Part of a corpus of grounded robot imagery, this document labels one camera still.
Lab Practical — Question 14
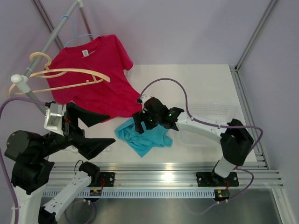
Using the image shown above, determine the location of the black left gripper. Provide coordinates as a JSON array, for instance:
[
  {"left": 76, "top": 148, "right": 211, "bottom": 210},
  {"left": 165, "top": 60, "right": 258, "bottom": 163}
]
[{"left": 36, "top": 102, "right": 116, "bottom": 158}]

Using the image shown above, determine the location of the beige plastic hanger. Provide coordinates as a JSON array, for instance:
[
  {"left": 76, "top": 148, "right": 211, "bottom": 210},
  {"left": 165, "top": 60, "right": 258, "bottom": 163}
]
[{"left": 8, "top": 52, "right": 111, "bottom": 97}]

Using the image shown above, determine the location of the blue wire hanger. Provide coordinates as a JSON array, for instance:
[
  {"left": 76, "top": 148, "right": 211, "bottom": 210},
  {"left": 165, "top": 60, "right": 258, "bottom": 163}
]
[{"left": 60, "top": 15, "right": 101, "bottom": 48}]

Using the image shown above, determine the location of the white slotted cable duct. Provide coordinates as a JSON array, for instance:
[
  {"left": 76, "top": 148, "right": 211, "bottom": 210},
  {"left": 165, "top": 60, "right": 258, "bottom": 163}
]
[{"left": 43, "top": 189, "right": 215, "bottom": 198}]

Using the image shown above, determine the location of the aluminium rail base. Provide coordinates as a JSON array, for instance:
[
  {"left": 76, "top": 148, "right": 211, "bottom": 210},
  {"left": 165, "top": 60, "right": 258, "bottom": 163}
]
[{"left": 42, "top": 163, "right": 285, "bottom": 190}]

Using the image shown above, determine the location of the teal t shirt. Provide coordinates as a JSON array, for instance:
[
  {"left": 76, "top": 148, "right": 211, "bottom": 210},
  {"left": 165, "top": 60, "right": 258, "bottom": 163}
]
[{"left": 114, "top": 118, "right": 173, "bottom": 157}]

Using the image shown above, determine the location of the red t shirt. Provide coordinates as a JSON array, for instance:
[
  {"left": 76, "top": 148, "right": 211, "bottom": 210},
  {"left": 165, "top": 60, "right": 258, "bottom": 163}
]
[{"left": 45, "top": 34, "right": 147, "bottom": 124}]

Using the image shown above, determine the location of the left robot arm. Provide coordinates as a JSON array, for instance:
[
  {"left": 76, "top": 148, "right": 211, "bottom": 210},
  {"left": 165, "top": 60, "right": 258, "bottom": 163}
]
[{"left": 5, "top": 102, "right": 115, "bottom": 224}]

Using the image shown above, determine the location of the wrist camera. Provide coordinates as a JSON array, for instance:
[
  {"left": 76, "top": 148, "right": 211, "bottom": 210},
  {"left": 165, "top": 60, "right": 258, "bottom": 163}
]
[
  {"left": 137, "top": 94, "right": 152, "bottom": 113},
  {"left": 44, "top": 102, "right": 64, "bottom": 135}
]

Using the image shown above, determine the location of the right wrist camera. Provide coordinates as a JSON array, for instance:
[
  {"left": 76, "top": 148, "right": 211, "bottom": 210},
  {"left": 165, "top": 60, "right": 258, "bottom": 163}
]
[{"left": 137, "top": 94, "right": 152, "bottom": 113}]

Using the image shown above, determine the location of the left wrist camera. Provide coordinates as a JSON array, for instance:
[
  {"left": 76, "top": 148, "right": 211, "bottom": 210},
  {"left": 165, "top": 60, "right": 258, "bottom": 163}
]
[{"left": 44, "top": 102, "right": 64, "bottom": 135}]

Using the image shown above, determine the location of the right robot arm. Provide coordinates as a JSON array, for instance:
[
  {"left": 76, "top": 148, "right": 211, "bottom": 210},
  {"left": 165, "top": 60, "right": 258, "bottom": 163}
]
[{"left": 133, "top": 95, "right": 254, "bottom": 186}]

